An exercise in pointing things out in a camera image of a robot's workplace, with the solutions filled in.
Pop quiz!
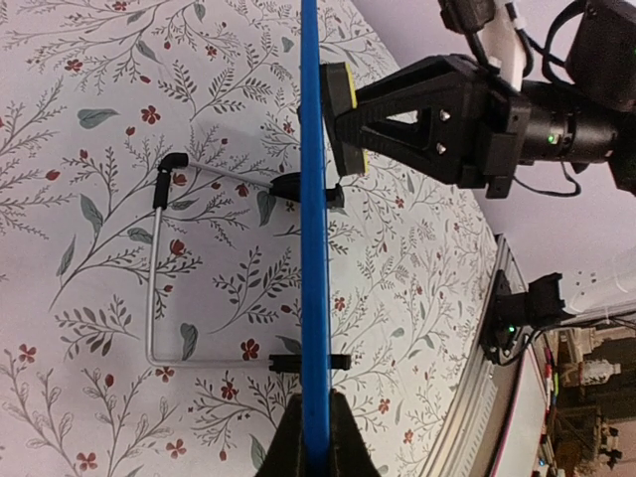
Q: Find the small blue-framed whiteboard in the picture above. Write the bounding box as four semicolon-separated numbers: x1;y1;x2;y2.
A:
300;0;331;476

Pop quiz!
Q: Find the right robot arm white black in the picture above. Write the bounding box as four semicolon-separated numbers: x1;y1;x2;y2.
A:
320;1;635;199

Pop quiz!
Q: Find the right black cable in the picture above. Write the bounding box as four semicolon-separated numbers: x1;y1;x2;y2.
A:
526;0;587;85

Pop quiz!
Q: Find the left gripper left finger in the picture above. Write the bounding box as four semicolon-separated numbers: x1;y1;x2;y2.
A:
255;394;305;477

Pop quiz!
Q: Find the wire whiteboard stand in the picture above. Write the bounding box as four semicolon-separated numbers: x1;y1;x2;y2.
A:
146;151;353;375

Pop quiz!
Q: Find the yellow black eraser sponge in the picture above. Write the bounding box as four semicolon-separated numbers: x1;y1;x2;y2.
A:
320;63;368;177

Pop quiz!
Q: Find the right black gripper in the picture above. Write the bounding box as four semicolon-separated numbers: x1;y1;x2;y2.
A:
347;55;530;199

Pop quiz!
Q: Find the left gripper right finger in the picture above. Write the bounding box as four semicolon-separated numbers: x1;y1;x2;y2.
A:
328;391;381;477

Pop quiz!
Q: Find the floral patterned table mat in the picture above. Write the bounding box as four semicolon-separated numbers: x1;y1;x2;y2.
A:
1;1;496;476

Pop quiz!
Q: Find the front aluminium rail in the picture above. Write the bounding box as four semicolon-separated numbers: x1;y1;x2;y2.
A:
421;234;527;476

